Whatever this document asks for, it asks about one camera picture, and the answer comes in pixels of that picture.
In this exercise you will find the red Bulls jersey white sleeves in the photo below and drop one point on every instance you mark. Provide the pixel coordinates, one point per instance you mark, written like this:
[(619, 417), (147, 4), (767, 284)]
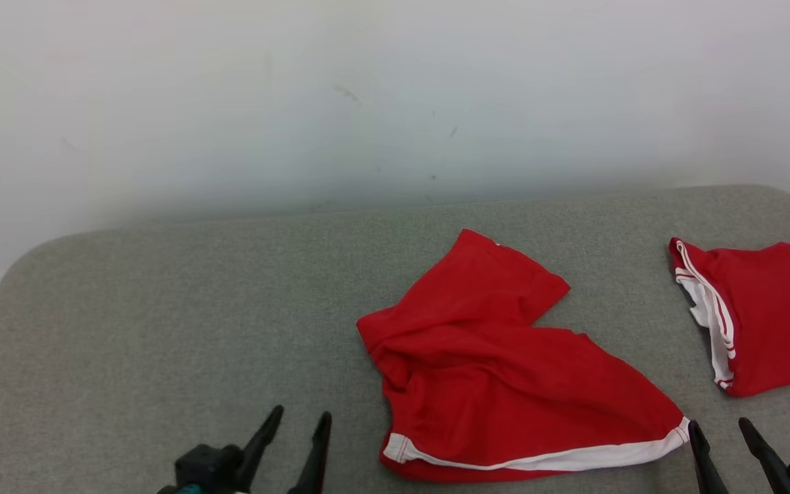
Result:
[(779, 309)]

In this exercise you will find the grey fabric sofa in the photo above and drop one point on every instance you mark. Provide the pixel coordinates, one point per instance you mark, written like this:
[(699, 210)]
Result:
[(196, 322)]

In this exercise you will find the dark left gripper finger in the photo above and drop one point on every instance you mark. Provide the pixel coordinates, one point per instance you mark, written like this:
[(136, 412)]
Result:
[(316, 453), (261, 442)]

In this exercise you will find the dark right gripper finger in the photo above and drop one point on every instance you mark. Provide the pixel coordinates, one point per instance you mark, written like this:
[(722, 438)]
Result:
[(707, 463), (769, 460)]

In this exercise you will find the red shorts white trim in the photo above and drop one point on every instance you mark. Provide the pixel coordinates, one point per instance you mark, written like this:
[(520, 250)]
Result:
[(505, 377)]

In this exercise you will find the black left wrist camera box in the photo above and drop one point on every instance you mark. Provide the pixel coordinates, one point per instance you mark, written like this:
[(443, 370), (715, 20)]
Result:
[(206, 466)]

